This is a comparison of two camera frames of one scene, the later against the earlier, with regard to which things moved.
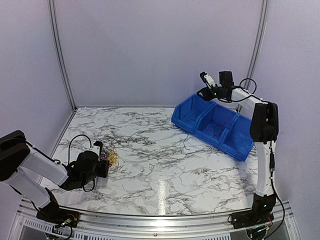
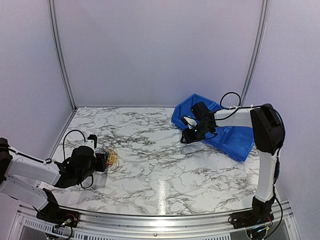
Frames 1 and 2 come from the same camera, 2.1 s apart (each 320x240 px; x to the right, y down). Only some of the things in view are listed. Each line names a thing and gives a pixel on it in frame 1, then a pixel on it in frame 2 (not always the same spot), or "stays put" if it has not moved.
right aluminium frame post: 256,49 stays put
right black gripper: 207,96 -> 188,138
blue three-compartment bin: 218,126 stays put
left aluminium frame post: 52,21 stays put
